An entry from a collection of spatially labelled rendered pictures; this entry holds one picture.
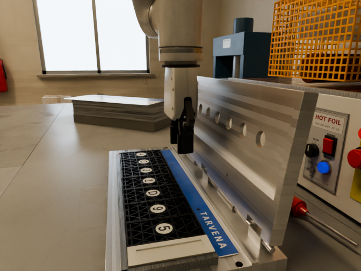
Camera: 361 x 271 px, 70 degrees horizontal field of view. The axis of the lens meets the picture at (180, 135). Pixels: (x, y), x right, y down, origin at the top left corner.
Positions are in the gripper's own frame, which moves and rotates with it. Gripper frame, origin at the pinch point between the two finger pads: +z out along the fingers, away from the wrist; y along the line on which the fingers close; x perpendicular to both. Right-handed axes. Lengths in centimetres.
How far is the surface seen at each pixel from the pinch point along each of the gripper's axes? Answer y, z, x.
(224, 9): -346, -93, 159
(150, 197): 13.0, 5.0, -8.6
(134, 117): -45.5, 3.7, -6.1
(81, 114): -63, 5, -26
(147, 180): 7.1, 4.9, -8.2
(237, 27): -205, -50, 113
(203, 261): 28.0, 5.5, -4.8
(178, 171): 1.5, 6.2, -1.1
